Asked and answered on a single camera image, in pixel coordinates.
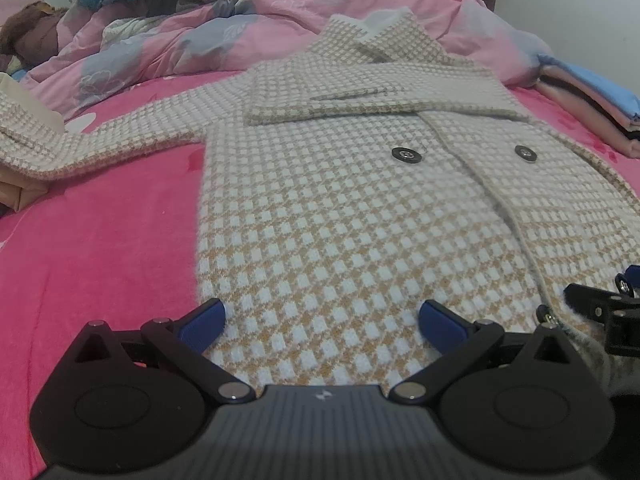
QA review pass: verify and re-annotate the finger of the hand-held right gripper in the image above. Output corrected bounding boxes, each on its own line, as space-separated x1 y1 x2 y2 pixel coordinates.
564 282 640 319
604 311 640 358

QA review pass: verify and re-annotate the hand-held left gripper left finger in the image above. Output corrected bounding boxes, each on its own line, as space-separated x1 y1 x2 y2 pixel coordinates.
75 298 256 406

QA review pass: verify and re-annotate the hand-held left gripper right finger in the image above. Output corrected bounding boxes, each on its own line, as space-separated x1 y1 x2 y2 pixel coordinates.
389 299 571 406

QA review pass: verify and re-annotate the beige houndstooth coat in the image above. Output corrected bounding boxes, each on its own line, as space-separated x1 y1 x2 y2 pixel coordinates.
0 10 640 401

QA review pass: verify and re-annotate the cream pillow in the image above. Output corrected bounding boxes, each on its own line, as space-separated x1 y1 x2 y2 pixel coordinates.
0 72 66 212

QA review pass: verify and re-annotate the pink patterned duvet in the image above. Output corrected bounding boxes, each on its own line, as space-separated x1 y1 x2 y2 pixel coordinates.
22 0 553 121

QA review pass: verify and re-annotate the brown teddy bear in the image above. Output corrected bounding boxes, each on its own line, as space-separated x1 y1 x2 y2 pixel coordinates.
0 2 68 68

